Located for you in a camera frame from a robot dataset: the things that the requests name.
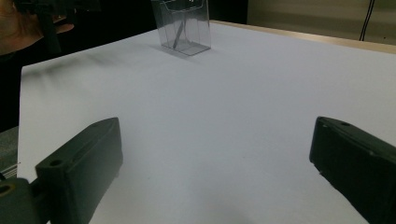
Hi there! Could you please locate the metal floor rail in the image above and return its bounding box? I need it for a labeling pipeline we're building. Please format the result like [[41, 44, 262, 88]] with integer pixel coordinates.
[[0, 162, 20, 180]]

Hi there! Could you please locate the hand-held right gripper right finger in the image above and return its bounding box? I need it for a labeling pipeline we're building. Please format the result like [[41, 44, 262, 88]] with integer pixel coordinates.
[[308, 116, 396, 224]]

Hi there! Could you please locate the clear plastic organizer box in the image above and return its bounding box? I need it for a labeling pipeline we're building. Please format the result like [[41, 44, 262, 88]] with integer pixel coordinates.
[[150, 0, 213, 57]]

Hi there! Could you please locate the black pen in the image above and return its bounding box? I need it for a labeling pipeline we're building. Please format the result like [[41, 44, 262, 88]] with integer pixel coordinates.
[[172, 17, 188, 50]]

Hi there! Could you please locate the white table cover board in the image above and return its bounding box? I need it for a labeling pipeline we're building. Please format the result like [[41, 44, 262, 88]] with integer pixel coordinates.
[[17, 21, 396, 224]]

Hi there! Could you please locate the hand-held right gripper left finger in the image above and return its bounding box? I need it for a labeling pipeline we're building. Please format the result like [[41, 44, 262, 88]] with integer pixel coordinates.
[[35, 117, 124, 224]]

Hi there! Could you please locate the black wall cable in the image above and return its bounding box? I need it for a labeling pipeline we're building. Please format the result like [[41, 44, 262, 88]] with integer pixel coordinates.
[[359, 0, 376, 42]]

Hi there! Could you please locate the wooden table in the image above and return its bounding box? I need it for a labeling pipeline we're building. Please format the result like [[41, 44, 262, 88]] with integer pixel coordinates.
[[209, 19, 396, 55]]

